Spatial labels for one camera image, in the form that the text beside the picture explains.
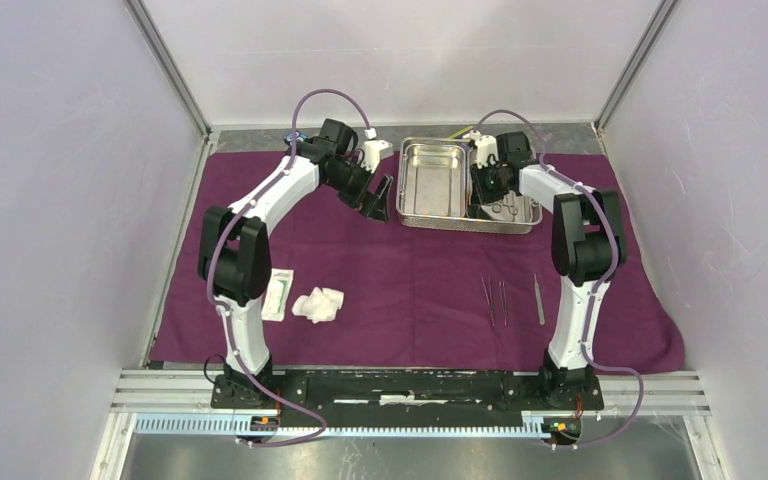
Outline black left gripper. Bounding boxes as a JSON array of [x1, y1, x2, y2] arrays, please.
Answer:
[[325, 156, 393, 224]]

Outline metal mesh instrument tray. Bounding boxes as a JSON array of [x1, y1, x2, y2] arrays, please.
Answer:
[[397, 141, 543, 235]]

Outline purple cloth wrap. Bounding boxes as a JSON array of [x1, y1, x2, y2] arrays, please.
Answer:
[[149, 152, 685, 374]]

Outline white gauze wad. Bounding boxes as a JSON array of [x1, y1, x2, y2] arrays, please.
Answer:
[[291, 287, 345, 324]]

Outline steel needle holder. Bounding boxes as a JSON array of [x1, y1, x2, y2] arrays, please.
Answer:
[[480, 274, 495, 327]]

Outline thin curved steel tweezers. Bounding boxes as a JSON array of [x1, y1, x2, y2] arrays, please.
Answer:
[[498, 280, 508, 326]]

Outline steel forceps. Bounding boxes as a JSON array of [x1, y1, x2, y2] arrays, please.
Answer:
[[533, 273, 546, 326]]

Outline suture packet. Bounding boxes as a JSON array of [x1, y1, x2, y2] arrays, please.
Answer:
[[261, 268, 294, 322]]

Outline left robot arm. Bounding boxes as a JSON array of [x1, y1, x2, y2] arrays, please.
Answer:
[[198, 119, 394, 408]]

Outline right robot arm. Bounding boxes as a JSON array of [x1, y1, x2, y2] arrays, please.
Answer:
[[467, 130, 624, 408]]

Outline steel surgical scissors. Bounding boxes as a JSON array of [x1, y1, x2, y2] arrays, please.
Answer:
[[488, 200, 519, 222]]

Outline steel right inner pan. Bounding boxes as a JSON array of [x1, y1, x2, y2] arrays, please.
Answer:
[[467, 148, 536, 223]]

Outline steel pan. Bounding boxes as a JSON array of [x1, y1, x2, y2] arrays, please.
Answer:
[[397, 137, 469, 219], [467, 148, 536, 223]]

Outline steel left inner pan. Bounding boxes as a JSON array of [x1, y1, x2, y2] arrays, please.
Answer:
[[397, 137, 469, 219]]

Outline black blue toy car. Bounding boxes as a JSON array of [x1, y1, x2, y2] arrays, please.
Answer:
[[284, 131, 301, 147]]

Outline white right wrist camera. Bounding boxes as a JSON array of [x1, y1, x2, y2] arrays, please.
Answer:
[[469, 130, 498, 169]]

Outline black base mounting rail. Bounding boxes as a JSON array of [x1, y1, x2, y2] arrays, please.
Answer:
[[210, 369, 605, 428]]

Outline aluminium corner frame rail right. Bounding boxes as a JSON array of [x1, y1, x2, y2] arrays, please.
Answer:
[[592, 0, 680, 136]]

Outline aluminium corner frame rail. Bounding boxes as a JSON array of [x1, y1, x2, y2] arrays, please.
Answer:
[[124, 0, 212, 138], [592, 0, 680, 136]]

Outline aluminium corner frame rail left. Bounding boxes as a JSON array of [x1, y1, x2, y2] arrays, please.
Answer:
[[124, 0, 212, 138]]

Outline aluminium front frame rail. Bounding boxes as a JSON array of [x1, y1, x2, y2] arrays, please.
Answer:
[[111, 370, 712, 439]]

